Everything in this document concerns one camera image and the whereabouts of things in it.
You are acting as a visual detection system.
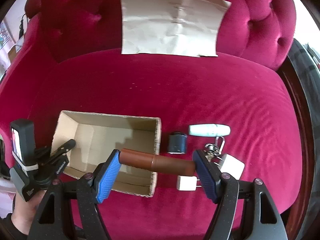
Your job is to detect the brown paper sheet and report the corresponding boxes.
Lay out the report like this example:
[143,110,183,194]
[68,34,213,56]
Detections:
[120,0,231,57]

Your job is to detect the large white charger plug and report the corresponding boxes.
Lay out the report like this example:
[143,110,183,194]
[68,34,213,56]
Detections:
[217,154,245,180]

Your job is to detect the keychain with gold charm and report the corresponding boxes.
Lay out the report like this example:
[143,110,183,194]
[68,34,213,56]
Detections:
[204,136,225,162]

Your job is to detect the person's left hand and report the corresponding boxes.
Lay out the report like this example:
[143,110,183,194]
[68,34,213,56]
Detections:
[11,190,46,235]

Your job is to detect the small white charger plug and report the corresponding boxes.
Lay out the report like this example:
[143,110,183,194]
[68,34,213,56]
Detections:
[176,176,202,191]

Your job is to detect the brown lipstick tube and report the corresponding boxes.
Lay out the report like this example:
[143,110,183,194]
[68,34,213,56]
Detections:
[119,148,196,176]

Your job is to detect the hello kitty poster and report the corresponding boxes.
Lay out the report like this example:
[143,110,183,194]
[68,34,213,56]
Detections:
[0,21,12,49]

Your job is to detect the red velvet tufted sofa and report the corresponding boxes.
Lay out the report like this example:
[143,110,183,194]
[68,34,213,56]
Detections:
[0,0,303,240]

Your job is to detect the cardboard box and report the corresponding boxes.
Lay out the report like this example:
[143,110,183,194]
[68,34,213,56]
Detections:
[50,110,162,198]

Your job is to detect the white oblong tube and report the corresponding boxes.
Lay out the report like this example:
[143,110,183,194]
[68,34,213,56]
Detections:
[189,124,231,137]

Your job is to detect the small dark cylindrical jar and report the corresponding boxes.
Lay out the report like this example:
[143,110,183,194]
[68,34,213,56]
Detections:
[168,132,187,154]

